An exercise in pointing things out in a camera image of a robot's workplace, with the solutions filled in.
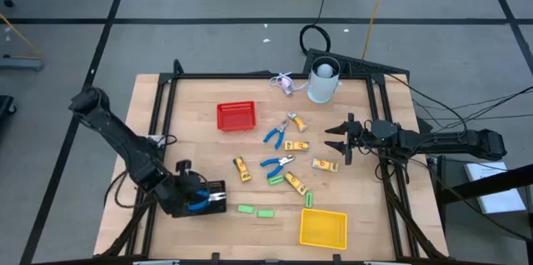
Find yellow crayon pack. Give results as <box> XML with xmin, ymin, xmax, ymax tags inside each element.
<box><xmin>232</xmin><ymin>156</ymin><xmax>253</xmax><ymax>183</ymax></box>
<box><xmin>284</xmin><ymin>140</ymin><xmax>311</xmax><ymax>152</ymax></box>
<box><xmin>286</xmin><ymin>111</ymin><xmax>308</xmax><ymax>133</ymax></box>
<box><xmin>311</xmin><ymin>157</ymin><xmax>340</xmax><ymax>173</ymax></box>
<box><xmin>283</xmin><ymin>171</ymin><xmax>309</xmax><ymax>197</ymax></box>

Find blue-handled pliers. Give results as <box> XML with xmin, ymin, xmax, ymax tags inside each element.
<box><xmin>262</xmin><ymin>118</ymin><xmax>290</xmax><ymax>150</ymax></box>
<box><xmin>260</xmin><ymin>154</ymin><xmax>296</xmax><ymax>179</ymax></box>
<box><xmin>187</xmin><ymin>189</ymin><xmax>227</xmax><ymax>213</ymax></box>

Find black aluminium table frame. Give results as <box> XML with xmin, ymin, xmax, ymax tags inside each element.
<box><xmin>95</xmin><ymin>59</ymin><xmax>449</xmax><ymax>265</ymax></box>

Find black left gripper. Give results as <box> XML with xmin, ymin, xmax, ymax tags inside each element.
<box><xmin>162</xmin><ymin>159</ymin><xmax>206</xmax><ymax>217</ymax></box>

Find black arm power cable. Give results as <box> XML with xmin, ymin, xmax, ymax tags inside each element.
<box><xmin>385</xmin><ymin>72</ymin><xmax>470</xmax><ymax>135</ymax></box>

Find yellow plastic basket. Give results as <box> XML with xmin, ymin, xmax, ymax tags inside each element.
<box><xmin>299</xmin><ymin>207</ymin><xmax>348</xmax><ymax>251</ymax></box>

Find black side stand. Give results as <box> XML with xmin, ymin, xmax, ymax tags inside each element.
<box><xmin>428</xmin><ymin>154</ymin><xmax>533</xmax><ymax>265</ymax></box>

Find grey metal base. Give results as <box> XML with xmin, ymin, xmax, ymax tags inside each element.
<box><xmin>0</xmin><ymin>55</ymin><xmax>45</xmax><ymax>73</ymax></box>

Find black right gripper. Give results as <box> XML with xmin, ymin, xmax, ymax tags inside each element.
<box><xmin>324</xmin><ymin>112</ymin><xmax>370</xmax><ymax>166</ymax></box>

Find black coiled floor cable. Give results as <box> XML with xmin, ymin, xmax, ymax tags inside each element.
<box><xmin>298</xmin><ymin>0</ymin><xmax>333</xmax><ymax>56</ymax></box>

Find white booklet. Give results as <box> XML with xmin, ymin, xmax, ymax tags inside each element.
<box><xmin>463</xmin><ymin>161</ymin><xmax>527</xmax><ymax>215</ymax></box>

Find white cylindrical container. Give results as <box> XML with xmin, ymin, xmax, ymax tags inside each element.
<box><xmin>306</xmin><ymin>55</ymin><xmax>342</xmax><ymax>104</ymax></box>

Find black plastic basket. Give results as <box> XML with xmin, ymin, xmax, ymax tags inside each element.
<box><xmin>171</xmin><ymin>179</ymin><xmax>228</xmax><ymax>219</ymax></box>

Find yellow cable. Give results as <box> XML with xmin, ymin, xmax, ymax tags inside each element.
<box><xmin>361</xmin><ymin>0</ymin><xmax>395</xmax><ymax>60</ymax></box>
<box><xmin>0</xmin><ymin>12</ymin><xmax>42</xmax><ymax>60</ymax></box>

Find black floor object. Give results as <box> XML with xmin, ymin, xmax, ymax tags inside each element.
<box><xmin>0</xmin><ymin>95</ymin><xmax>17</xmax><ymax>123</ymax></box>

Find red plastic basket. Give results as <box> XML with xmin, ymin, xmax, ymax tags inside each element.
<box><xmin>216</xmin><ymin>100</ymin><xmax>257</xmax><ymax>133</ymax></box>

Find white pink cable bundle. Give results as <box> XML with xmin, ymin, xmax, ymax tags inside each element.
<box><xmin>268</xmin><ymin>72</ymin><xmax>310</xmax><ymax>98</ymax></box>

